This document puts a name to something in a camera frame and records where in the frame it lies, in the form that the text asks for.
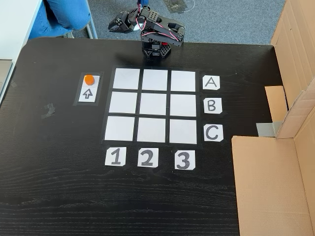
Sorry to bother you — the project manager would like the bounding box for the white grid paper sheet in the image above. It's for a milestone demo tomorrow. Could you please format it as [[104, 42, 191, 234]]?
[[101, 67, 200, 146]]

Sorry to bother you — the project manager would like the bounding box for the seated person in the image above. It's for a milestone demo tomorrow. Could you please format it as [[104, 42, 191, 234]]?
[[28, 0, 92, 40]]

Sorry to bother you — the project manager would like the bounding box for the white arrow paper sheet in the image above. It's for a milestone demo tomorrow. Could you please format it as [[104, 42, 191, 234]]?
[[78, 75, 100, 103]]

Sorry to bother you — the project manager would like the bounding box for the paper sheet letter A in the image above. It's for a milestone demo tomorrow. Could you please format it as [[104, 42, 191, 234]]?
[[202, 75, 221, 91]]

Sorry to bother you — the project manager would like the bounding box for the white side table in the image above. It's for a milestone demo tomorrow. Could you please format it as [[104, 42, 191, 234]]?
[[0, 0, 98, 105]]

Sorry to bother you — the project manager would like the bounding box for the paper sheet letter B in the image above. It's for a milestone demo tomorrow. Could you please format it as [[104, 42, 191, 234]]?
[[203, 97, 223, 114]]

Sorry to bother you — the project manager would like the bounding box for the paper sheet number 1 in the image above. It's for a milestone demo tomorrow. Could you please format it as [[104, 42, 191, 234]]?
[[104, 147, 127, 167]]

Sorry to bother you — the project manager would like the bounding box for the paper sheet number 2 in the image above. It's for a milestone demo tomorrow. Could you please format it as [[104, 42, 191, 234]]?
[[137, 147, 159, 168]]

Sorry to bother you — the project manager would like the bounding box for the paper sheet letter C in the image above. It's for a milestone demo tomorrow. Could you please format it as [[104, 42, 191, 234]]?
[[203, 124, 224, 142]]

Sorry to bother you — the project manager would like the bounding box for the paper sheet number 3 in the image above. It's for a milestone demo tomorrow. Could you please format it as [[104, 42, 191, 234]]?
[[174, 150, 196, 170]]

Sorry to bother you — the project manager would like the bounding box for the brown cardboard screen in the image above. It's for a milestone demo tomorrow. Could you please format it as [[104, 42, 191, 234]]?
[[231, 0, 315, 236]]

